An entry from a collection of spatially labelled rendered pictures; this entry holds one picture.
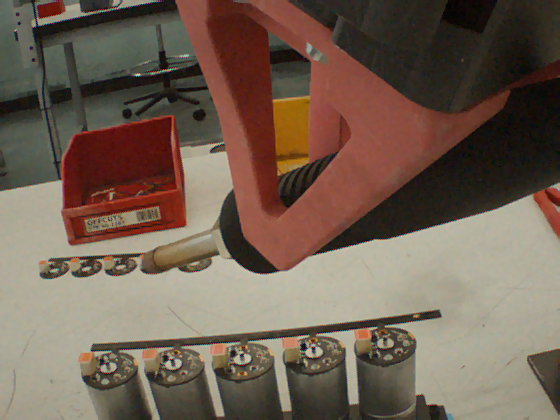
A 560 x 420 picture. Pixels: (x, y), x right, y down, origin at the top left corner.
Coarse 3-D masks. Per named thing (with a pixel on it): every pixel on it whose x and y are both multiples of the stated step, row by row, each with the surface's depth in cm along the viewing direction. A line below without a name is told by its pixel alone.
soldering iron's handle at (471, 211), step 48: (528, 96) 11; (480, 144) 12; (528, 144) 11; (288, 192) 16; (432, 192) 13; (480, 192) 12; (528, 192) 12; (240, 240) 17; (336, 240) 15; (384, 240) 15
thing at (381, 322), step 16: (368, 320) 29; (384, 320) 29; (400, 320) 28; (416, 320) 28; (208, 336) 29; (224, 336) 29; (240, 336) 29; (256, 336) 29; (272, 336) 28; (288, 336) 28; (112, 352) 28
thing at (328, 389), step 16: (320, 352) 27; (336, 368) 26; (288, 384) 27; (304, 384) 26; (320, 384) 26; (336, 384) 27; (304, 400) 27; (320, 400) 27; (336, 400) 27; (304, 416) 27; (320, 416) 27; (336, 416) 27
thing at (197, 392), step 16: (176, 352) 28; (176, 368) 27; (192, 384) 26; (208, 384) 28; (160, 400) 27; (176, 400) 26; (192, 400) 27; (208, 400) 27; (160, 416) 28; (176, 416) 27; (192, 416) 27; (208, 416) 28
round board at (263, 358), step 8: (240, 344) 28; (248, 344) 28; (256, 344) 28; (232, 352) 28; (248, 352) 28; (256, 352) 28; (264, 352) 27; (272, 352) 27; (232, 360) 27; (256, 360) 27; (264, 360) 27; (272, 360) 27; (216, 368) 27; (224, 368) 27; (232, 368) 26; (240, 368) 27; (248, 368) 27; (256, 368) 27; (264, 368) 26; (224, 376) 26; (232, 376) 26; (240, 376) 26; (248, 376) 26; (256, 376) 26
